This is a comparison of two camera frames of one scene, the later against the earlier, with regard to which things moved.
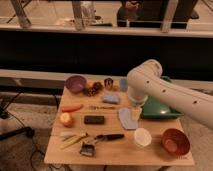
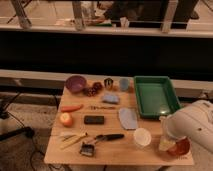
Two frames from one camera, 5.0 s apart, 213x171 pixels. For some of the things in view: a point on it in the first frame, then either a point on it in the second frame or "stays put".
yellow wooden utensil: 73,140 stays put
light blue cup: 123,84 stays put
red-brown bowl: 176,141 stays put
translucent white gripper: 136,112 to 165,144
